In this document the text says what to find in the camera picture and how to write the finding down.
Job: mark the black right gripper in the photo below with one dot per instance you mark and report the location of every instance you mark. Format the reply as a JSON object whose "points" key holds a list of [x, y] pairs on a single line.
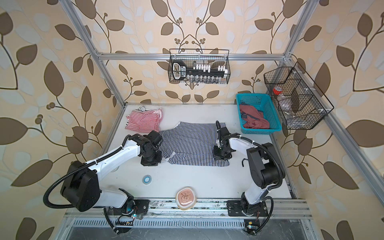
{"points": [[216, 155]]}

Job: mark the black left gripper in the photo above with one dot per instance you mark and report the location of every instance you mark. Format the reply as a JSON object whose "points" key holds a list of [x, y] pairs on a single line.
{"points": [[158, 161]]}

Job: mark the blue white striped tank top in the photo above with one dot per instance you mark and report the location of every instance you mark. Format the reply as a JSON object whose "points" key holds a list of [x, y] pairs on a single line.
{"points": [[191, 144]]}

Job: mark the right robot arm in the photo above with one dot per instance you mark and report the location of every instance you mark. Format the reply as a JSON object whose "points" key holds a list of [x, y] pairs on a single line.
{"points": [[266, 172]]}

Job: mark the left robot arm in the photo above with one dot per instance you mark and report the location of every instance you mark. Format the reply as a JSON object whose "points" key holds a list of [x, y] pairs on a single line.
{"points": [[80, 187]]}

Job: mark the red white striped tank top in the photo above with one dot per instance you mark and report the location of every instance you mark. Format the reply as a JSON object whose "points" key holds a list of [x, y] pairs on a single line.
{"points": [[144, 121]]}

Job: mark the blue tape roll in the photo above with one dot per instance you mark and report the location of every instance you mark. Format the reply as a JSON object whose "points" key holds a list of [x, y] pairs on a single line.
{"points": [[147, 179]]}

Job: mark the pink red garment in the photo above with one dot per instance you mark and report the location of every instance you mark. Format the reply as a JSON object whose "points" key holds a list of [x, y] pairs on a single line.
{"points": [[254, 119]]}

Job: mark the teal plastic laundry basket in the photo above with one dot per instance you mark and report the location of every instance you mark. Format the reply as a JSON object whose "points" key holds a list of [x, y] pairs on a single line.
{"points": [[264, 103]]}

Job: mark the pink round dish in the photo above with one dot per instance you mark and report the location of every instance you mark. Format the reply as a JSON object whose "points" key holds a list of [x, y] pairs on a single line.
{"points": [[186, 198]]}

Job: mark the red capped plastic bottle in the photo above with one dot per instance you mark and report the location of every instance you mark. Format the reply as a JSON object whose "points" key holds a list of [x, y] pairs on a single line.
{"points": [[280, 97]]}

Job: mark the black socket tool set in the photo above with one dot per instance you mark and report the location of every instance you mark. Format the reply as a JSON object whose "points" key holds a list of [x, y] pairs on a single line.
{"points": [[199, 73]]}

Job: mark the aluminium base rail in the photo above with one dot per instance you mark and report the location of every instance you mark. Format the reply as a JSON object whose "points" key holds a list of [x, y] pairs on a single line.
{"points": [[213, 214]]}

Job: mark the right wire basket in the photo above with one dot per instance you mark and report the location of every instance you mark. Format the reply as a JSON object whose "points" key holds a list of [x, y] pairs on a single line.
{"points": [[309, 103]]}

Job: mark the wire basket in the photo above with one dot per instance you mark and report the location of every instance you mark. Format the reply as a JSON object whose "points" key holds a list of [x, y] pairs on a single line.
{"points": [[215, 57], [309, 103]]}

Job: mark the back wire basket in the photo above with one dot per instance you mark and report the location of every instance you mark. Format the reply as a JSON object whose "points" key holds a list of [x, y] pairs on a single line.
{"points": [[215, 57]]}

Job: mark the aluminium frame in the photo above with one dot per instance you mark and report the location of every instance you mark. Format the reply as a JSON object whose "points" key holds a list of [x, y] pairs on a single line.
{"points": [[372, 176]]}

